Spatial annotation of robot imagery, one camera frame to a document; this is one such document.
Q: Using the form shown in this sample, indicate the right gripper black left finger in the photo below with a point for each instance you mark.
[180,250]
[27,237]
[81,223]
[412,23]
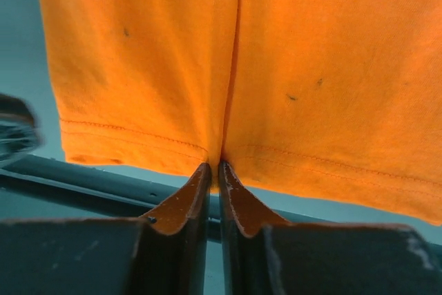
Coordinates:
[160,252]

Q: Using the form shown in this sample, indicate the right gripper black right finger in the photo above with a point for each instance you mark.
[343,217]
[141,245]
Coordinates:
[265,253]

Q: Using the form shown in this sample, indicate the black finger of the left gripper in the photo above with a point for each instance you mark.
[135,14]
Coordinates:
[19,130]

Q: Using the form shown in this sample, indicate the orange t shirt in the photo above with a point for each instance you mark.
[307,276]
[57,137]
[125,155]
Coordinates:
[329,99]

